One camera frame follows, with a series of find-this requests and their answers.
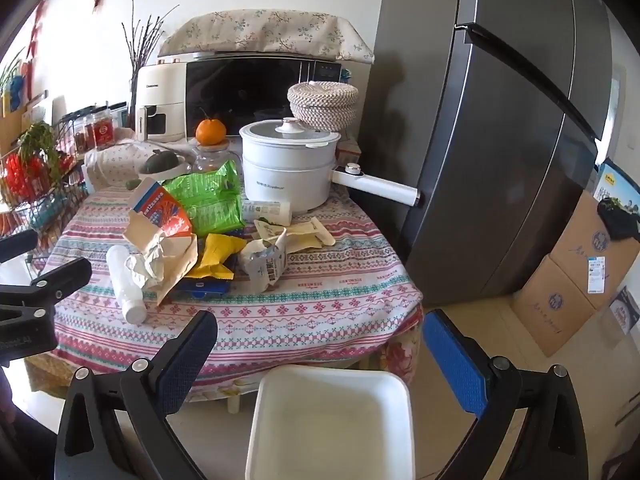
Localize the white plastic bottle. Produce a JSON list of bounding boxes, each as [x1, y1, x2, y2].
[[106, 245, 146, 325]]

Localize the white tissue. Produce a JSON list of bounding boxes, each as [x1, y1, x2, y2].
[[125, 243, 165, 289]]

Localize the blue cardboard box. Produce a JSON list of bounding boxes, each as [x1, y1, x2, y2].
[[169, 276, 232, 300]]

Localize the brown paper bag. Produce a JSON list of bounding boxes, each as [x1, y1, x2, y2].
[[124, 210, 198, 306]]

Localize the yellow snack wrapper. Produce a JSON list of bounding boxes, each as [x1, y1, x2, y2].
[[186, 233, 246, 281]]

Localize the torn white paper carton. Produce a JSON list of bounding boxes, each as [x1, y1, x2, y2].
[[239, 231, 288, 294]]

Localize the green snack bag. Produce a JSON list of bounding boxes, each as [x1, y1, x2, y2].
[[163, 160, 244, 237]]

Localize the orange white milk carton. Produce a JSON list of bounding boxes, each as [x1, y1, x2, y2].
[[128, 177, 192, 237]]

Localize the white plastic trash bin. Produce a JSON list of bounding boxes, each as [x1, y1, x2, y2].
[[245, 365, 416, 480]]

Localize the folded white floral towel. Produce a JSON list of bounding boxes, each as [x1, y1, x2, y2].
[[84, 142, 153, 192]]

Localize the red spice jars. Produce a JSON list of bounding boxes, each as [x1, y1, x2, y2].
[[70, 102, 128, 154]]

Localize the lower cardboard box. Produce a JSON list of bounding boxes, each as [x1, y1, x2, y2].
[[511, 255, 605, 356]]

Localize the white bowl with avocado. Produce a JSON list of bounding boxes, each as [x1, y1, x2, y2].
[[137, 150, 192, 182]]

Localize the patterned striped tablecloth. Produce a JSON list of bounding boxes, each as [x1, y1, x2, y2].
[[26, 188, 422, 396]]

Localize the upper cardboard box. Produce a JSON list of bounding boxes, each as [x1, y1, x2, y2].
[[550, 192, 639, 310]]

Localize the clear glass jar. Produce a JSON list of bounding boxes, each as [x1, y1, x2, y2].
[[193, 140, 242, 172]]

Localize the white air fryer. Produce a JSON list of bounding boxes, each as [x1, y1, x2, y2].
[[134, 62, 186, 143]]

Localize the orange tangerine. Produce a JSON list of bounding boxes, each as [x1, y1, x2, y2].
[[195, 118, 227, 146]]

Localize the white labelled tube bottle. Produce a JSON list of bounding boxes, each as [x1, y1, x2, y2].
[[242, 200, 292, 226]]

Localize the black pouch on box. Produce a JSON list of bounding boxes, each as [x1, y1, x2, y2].
[[597, 197, 640, 242]]

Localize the dried branch bouquet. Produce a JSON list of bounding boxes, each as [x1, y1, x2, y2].
[[122, 1, 177, 130]]

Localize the blue yellow book box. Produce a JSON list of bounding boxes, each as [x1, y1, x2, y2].
[[593, 158, 640, 214]]

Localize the white electric cooking pot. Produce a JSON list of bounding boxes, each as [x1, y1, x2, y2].
[[240, 117, 420, 212]]

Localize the woven rattan basket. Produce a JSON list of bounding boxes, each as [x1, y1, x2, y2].
[[288, 81, 359, 132]]

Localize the floral microwave cover cloth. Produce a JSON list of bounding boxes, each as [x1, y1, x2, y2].
[[160, 9, 374, 64]]

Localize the dark grey refrigerator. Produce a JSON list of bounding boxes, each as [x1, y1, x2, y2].
[[358, 0, 612, 306]]

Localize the wire rack with vegetables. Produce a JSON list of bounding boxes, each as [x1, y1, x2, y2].
[[1, 120, 88, 278]]

